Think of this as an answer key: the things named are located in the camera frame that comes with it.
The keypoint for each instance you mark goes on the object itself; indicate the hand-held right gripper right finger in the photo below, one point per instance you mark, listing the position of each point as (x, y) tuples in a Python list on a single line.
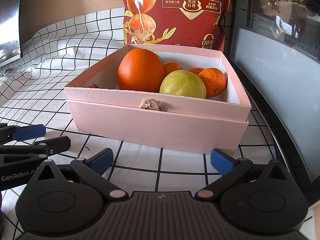
[(221, 161)]

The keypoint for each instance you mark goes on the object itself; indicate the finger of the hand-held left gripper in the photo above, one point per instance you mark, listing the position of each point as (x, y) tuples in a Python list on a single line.
[(30, 131), (57, 143)]

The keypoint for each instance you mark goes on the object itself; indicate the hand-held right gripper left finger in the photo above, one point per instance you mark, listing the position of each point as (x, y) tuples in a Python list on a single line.
[(103, 161)]

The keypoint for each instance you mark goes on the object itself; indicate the pink cardboard box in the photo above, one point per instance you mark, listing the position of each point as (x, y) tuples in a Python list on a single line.
[(155, 127)]

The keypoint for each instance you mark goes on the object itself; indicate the small red fruit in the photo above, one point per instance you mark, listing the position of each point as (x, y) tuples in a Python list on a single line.
[(94, 86)]

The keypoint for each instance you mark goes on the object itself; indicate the orange mandarin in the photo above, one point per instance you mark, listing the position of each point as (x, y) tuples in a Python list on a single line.
[(196, 70), (212, 82), (171, 68)]

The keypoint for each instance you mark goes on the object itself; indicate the green pear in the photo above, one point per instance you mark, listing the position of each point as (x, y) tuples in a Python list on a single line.
[(160, 58), (183, 83)]

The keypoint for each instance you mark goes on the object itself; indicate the large orange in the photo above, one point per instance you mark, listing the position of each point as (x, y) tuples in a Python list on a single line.
[(141, 71)]

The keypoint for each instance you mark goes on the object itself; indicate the white black-grid tablecloth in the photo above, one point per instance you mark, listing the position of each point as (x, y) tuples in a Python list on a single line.
[(62, 55)]

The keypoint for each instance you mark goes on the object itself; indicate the glass-panel computer case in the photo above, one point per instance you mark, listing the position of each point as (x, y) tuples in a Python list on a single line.
[(275, 80)]

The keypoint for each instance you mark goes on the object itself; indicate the red snack bag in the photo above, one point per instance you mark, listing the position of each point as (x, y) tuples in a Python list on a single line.
[(175, 17)]

